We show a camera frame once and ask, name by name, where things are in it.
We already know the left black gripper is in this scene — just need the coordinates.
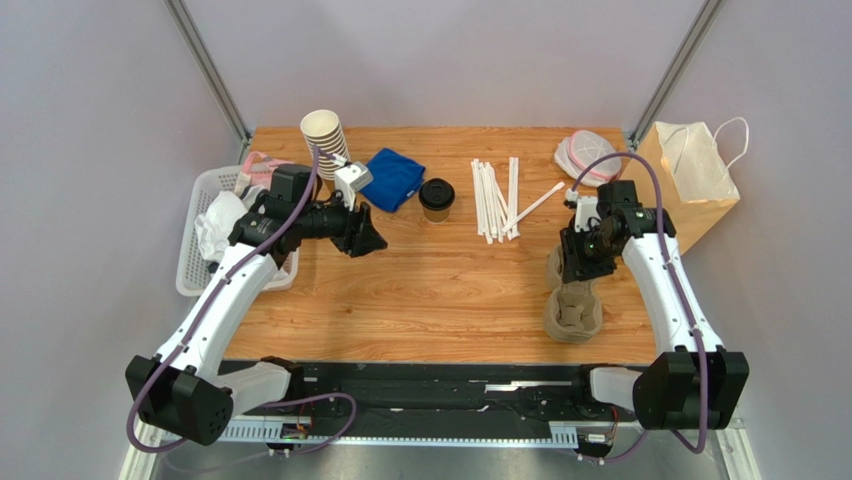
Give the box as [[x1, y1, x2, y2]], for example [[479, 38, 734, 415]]
[[295, 186, 388, 258]]

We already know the single brown paper cup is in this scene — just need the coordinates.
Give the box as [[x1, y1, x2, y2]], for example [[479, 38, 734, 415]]
[[422, 204, 452, 224]]

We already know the black cup lid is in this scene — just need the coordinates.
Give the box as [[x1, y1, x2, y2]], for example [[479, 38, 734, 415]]
[[418, 178, 456, 211]]

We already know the brown paper bag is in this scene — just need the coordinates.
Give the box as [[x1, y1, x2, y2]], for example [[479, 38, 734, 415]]
[[620, 117, 750, 253]]

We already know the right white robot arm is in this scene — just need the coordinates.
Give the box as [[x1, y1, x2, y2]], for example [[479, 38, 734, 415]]
[[557, 181, 750, 431]]

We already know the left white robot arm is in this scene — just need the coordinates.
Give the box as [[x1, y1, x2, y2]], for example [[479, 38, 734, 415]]
[[125, 163, 387, 453]]

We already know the blue folded cloth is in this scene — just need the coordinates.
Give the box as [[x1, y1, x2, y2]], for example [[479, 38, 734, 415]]
[[361, 148, 426, 213]]

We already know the white pink mesh pouch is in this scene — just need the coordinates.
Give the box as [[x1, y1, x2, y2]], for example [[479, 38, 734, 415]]
[[553, 130, 622, 188]]

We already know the stack of paper cups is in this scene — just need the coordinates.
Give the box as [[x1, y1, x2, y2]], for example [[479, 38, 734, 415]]
[[300, 109, 351, 181]]

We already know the pink cloth item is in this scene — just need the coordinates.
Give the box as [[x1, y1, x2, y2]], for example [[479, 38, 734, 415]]
[[234, 151, 290, 195]]

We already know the white crumpled garment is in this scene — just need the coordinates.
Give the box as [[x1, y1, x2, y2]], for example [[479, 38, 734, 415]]
[[194, 185, 268, 274]]

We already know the white plastic basket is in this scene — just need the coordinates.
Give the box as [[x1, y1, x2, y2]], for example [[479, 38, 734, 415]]
[[175, 165, 301, 298]]

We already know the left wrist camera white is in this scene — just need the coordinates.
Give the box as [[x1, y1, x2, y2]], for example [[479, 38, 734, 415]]
[[334, 162, 373, 211]]

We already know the right aluminium frame post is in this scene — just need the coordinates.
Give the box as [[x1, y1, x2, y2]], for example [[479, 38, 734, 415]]
[[629, 0, 726, 144]]

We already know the aluminium frame post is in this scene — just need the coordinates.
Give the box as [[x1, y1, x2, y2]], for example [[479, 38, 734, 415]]
[[629, 0, 726, 144], [164, 0, 252, 147]]

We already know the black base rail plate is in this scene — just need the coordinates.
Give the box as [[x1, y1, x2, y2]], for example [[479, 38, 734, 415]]
[[219, 359, 640, 442]]

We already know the left aluminium frame post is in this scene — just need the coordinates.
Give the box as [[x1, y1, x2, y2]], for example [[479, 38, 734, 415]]
[[164, 0, 252, 147]]

